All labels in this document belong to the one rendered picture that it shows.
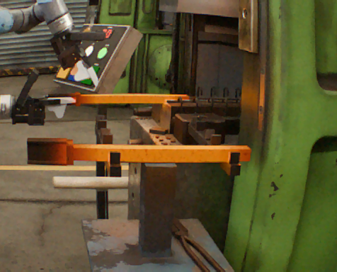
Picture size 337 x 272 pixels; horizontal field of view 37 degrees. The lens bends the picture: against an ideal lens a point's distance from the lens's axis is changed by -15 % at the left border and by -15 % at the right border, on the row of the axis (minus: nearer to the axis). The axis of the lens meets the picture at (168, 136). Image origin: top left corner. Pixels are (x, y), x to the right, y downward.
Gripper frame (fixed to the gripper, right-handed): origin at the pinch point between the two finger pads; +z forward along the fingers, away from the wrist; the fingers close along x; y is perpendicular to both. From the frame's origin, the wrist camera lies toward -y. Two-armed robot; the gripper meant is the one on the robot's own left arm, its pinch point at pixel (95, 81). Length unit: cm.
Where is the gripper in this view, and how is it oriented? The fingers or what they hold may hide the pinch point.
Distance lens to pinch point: 160.5
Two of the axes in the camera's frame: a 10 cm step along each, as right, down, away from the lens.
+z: 4.2, 8.4, 3.4
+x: 2.7, 2.4, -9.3
